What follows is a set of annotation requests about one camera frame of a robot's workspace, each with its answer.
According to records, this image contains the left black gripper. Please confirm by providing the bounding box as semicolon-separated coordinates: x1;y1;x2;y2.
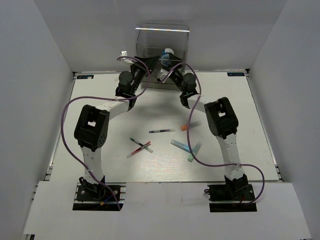
129;55;160;94

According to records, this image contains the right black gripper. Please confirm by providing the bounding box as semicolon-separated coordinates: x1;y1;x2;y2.
163;51;187;93

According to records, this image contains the blue cleaning gel jar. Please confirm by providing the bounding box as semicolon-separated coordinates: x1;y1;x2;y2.
160;48;174;68

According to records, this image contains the clear acrylic organizer lid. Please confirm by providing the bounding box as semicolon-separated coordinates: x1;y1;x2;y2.
135;22;190;61

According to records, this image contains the orange cap highlighter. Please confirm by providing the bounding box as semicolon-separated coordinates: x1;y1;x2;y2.
180;120;202;132

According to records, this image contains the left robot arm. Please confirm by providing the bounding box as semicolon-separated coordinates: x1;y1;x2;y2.
74;55;160;200

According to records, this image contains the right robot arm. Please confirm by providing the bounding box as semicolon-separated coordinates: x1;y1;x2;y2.
159;61;248;200

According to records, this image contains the clear drawer organizer box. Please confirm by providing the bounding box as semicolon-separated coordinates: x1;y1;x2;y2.
139;47;187;91

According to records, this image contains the purple ink gel pen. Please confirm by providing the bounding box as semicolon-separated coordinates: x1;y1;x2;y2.
149;128;176;134

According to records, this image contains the red ink gel pen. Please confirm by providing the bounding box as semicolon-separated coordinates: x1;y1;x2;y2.
126;141;151;159

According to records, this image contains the blue highlighter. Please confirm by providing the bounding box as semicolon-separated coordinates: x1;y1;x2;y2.
170;139;191;153

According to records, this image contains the green ink gel pen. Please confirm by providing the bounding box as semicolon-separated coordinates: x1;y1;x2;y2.
130;137;153;154

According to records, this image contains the green highlighter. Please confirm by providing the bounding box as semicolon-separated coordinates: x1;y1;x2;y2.
187;141;202;162

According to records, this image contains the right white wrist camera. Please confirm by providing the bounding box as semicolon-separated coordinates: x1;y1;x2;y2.
157;68;169;83

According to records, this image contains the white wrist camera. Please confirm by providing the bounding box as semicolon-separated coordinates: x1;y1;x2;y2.
119;50;134;67
157;68;169;83

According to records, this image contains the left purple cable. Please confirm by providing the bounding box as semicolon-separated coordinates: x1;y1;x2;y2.
60;56;152;210

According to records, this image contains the purple cable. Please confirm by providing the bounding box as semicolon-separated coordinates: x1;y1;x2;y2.
162;62;266;205
60;56;152;210

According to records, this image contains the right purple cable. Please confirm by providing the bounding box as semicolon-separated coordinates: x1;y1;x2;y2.
162;62;266;205

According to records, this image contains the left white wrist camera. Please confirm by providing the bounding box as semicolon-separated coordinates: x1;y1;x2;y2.
119;50;134;67

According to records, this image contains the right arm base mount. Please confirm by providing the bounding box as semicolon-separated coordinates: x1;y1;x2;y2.
203;183;257;213

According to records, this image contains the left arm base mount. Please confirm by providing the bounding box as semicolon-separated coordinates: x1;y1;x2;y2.
72;177;126;212

